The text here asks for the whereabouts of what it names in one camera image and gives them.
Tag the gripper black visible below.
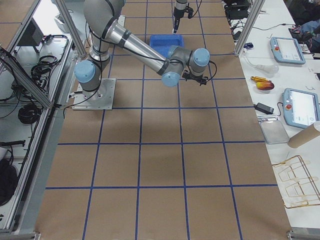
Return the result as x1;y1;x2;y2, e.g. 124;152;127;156
172;7;186;34
182;70;208;86

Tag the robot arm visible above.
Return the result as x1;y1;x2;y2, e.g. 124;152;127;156
172;0;187;34
74;0;210;109

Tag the blue plastic tray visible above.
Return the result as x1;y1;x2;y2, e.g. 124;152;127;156
149;34;184;58

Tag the mango fruit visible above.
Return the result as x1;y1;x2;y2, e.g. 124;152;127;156
256;80;275;91

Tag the black power adapter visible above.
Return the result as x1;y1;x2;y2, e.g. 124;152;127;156
253;102;274;115

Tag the clear light bulb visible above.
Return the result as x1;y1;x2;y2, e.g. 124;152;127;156
254;64;279;75

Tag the far teach pendant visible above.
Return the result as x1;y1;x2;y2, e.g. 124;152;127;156
269;37;306;65

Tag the teach pendant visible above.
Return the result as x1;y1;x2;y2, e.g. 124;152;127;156
282;88;320;129
269;37;306;65

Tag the clear plastic lidded box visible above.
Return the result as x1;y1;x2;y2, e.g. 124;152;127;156
259;120;289;145

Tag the near teach pendant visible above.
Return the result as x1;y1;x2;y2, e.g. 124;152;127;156
282;88;320;129

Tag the cardboard tube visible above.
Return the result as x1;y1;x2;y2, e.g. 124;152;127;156
287;121;320;149

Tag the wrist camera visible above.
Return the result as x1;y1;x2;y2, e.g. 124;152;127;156
185;5;194;19

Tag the aluminium frame post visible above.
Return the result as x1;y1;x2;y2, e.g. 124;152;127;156
234;0;265;57

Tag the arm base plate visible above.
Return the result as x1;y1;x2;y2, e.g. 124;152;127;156
72;78;117;111

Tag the gold wire rack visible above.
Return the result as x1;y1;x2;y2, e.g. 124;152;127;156
272;155;320;209

